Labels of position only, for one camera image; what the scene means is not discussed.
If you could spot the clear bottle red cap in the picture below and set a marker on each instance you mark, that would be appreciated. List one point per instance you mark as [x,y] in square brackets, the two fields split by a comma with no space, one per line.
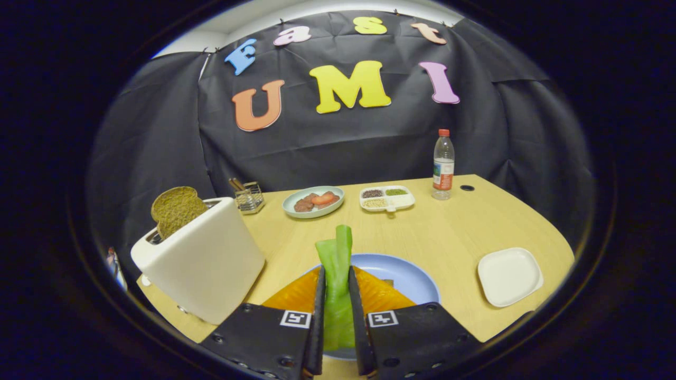
[443,169]

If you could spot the black backdrop cloth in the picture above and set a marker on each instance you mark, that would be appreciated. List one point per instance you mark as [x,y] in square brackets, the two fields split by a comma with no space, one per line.
[338,153]

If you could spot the red tomato slice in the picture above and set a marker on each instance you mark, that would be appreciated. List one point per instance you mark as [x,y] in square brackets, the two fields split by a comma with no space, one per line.
[325,198]

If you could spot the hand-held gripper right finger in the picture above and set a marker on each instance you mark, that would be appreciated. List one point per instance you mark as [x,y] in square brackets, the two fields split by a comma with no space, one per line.
[359,338]

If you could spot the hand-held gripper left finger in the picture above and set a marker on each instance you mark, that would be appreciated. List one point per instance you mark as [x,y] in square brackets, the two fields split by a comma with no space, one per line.
[318,327]

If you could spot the brown bread slice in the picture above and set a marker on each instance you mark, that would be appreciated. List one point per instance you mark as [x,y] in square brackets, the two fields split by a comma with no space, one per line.
[177,208]

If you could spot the white square plate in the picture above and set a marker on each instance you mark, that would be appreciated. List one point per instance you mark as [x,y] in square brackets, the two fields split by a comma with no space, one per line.
[509,277]

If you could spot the white divided seasoning tray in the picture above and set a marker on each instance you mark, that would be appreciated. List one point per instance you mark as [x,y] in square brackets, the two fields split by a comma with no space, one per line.
[388,199]

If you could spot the blue round plate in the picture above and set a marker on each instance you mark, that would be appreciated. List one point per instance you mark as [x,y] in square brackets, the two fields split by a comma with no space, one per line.
[401,274]

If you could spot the brown meat slice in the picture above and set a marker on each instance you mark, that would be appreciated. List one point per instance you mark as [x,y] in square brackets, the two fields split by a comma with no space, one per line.
[303,205]

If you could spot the brown wooden chopstick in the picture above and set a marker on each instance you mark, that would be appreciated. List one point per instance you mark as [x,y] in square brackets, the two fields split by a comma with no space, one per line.
[234,185]
[240,183]

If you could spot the pale green round plate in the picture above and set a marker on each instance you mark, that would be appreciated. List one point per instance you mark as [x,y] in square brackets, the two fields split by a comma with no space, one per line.
[296,211]

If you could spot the green lettuce leaf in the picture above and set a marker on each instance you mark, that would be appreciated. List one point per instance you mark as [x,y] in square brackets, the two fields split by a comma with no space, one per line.
[338,274]

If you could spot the white toaster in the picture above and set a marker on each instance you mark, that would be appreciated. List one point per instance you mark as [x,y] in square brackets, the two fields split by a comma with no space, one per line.
[206,264]

